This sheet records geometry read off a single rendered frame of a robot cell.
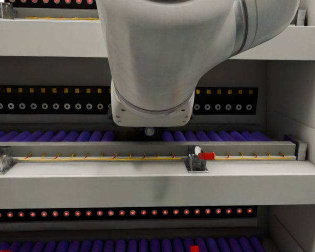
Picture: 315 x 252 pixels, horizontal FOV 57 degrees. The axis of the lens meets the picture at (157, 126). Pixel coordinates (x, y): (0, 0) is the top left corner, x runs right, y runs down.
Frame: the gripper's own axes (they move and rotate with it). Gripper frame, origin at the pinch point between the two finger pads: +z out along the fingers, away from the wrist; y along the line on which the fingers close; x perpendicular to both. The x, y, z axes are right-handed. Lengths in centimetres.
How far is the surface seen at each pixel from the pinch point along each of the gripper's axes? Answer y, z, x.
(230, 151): -12.0, -1.5, 4.7
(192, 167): -5.5, -5.3, 7.6
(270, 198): -16.3, -3.9, 11.7
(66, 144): 12.1, -1.8, 3.7
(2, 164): 19.3, -5.0, 7.0
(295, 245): -24.0, 6.2, 18.9
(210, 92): -11.8, 6.9, -8.3
